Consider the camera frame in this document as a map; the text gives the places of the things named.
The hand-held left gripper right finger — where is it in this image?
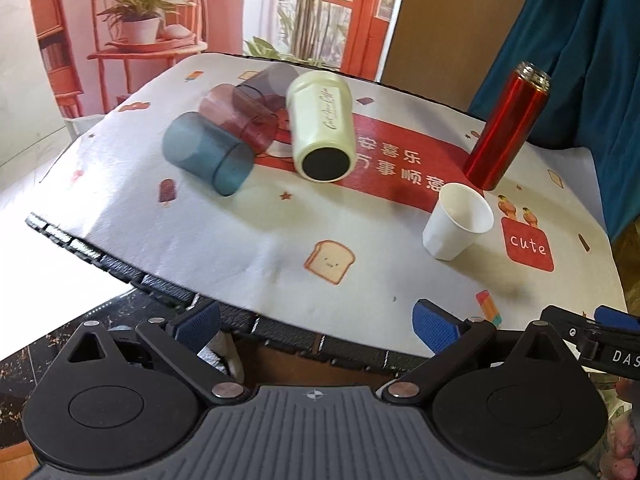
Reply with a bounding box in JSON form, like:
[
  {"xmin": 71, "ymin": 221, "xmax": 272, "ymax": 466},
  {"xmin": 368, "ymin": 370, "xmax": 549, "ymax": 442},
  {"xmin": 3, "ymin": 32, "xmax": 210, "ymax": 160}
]
[{"xmin": 384, "ymin": 299, "xmax": 573, "ymax": 405}]

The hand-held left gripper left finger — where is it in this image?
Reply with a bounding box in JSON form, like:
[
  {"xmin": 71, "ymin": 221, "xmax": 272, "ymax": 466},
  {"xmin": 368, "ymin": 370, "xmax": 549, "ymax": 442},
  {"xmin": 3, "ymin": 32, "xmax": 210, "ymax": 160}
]
[{"xmin": 62, "ymin": 300, "xmax": 249, "ymax": 405}]

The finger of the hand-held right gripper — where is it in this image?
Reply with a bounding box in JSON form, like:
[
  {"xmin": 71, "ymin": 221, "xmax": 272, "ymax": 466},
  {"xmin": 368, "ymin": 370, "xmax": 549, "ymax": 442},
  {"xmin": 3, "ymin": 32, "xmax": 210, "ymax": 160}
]
[
  {"xmin": 594, "ymin": 306, "xmax": 640, "ymax": 332},
  {"xmin": 541, "ymin": 305, "xmax": 602, "ymax": 361}
]

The cream tumbler cup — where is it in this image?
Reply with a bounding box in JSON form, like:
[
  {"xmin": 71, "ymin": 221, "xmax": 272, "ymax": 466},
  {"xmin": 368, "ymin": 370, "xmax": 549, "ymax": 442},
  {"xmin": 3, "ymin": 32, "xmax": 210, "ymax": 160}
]
[{"xmin": 286, "ymin": 70, "xmax": 357, "ymax": 183}]

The white paper cup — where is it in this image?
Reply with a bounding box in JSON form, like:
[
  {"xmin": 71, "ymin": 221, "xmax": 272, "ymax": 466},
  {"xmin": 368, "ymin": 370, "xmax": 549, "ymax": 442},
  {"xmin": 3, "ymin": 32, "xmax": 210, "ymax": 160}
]
[{"xmin": 422, "ymin": 182, "xmax": 495, "ymax": 262}]

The blue transparent cup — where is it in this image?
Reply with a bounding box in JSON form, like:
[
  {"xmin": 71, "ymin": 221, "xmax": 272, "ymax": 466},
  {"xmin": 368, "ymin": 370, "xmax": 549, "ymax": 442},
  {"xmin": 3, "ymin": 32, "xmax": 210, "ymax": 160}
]
[{"xmin": 161, "ymin": 111, "xmax": 255, "ymax": 197}]

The red transparent cup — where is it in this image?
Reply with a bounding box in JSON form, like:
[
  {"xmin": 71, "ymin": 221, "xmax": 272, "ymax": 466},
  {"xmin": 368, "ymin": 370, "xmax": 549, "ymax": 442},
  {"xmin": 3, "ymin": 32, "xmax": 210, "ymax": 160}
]
[{"xmin": 199, "ymin": 83, "xmax": 279, "ymax": 153}]

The purple transparent cup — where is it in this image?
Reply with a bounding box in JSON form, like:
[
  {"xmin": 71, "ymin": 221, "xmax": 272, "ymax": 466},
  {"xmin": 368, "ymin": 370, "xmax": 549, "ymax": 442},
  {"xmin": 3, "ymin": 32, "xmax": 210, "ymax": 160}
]
[{"xmin": 235, "ymin": 63, "xmax": 301, "ymax": 116}]

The person's right hand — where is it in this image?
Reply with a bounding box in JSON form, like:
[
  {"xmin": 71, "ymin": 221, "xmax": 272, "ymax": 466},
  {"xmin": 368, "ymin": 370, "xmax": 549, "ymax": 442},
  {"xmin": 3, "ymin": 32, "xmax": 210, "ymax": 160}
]
[{"xmin": 614, "ymin": 377, "xmax": 640, "ymax": 476}]

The printed white tablecloth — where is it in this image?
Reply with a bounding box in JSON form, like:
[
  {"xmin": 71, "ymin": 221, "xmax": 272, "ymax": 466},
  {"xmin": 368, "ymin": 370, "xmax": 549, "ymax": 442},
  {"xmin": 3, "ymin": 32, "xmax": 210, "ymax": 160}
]
[{"xmin": 30, "ymin": 52, "xmax": 628, "ymax": 361}]

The red metal bottle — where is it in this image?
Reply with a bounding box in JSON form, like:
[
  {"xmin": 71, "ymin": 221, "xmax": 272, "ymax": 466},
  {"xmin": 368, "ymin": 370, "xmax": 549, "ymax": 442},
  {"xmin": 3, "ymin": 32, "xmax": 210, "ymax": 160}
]
[{"xmin": 462, "ymin": 61, "xmax": 552, "ymax": 192}]

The teal curtain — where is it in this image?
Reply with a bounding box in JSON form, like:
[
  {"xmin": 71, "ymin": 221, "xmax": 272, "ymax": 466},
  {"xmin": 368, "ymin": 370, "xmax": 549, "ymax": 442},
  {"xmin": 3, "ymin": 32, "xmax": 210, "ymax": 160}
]
[{"xmin": 467, "ymin": 0, "xmax": 640, "ymax": 241}]

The brown board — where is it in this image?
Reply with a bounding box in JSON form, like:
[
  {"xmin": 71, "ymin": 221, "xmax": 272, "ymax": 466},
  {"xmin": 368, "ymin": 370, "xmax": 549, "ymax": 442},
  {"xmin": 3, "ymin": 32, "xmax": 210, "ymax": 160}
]
[{"xmin": 380, "ymin": 0, "xmax": 543, "ymax": 111}]

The orange wall poster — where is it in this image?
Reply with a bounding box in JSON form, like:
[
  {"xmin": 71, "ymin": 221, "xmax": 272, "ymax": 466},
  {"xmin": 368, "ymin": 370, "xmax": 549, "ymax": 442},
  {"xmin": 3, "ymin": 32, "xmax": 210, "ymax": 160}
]
[{"xmin": 27, "ymin": 0, "xmax": 412, "ymax": 121}]

